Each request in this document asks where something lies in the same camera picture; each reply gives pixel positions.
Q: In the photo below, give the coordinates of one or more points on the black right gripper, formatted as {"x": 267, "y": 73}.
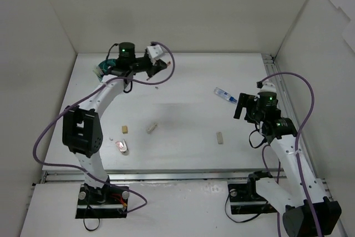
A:
{"x": 241, "y": 105}

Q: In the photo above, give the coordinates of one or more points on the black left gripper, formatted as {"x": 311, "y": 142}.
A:
{"x": 152, "y": 67}

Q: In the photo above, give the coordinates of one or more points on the eraser block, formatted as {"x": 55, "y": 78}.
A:
{"x": 151, "y": 127}

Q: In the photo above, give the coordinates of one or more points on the small tan eraser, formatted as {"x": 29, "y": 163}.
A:
{"x": 124, "y": 129}

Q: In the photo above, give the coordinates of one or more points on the yellow pen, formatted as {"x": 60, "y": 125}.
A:
{"x": 98, "y": 72}

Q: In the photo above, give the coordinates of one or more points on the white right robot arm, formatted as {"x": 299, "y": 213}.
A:
{"x": 306, "y": 209}

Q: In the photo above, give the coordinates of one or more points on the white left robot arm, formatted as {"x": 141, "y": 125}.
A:
{"x": 82, "y": 131}

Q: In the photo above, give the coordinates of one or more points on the clear blue-capped spray bottle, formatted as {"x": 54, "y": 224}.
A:
{"x": 224, "y": 95}

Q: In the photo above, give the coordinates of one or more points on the long white eraser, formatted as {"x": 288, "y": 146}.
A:
{"x": 219, "y": 138}

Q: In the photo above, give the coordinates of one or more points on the teal round divided container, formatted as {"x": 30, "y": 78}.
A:
{"x": 106, "y": 64}

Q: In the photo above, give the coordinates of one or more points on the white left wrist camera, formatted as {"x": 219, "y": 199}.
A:
{"x": 154, "y": 52}

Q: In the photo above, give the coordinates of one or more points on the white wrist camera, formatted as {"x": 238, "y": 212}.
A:
{"x": 154, "y": 52}
{"x": 266, "y": 86}

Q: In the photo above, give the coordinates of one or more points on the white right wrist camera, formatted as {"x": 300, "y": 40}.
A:
{"x": 266, "y": 86}

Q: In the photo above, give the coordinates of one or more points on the aluminium right side rail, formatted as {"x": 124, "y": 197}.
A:
{"x": 284, "y": 104}

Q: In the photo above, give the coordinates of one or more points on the aluminium rail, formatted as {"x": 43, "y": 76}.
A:
{"x": 284, "y": 104}
{"x": 152, "y": 175}

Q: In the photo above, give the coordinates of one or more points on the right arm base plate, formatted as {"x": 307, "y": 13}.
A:
{"x": 243, "y": 199}

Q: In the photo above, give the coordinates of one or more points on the aluminium front rail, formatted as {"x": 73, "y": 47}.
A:
{"x": 152, "y": 175}

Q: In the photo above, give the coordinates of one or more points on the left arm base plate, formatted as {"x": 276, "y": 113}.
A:
{"x": 112, "y": 206}

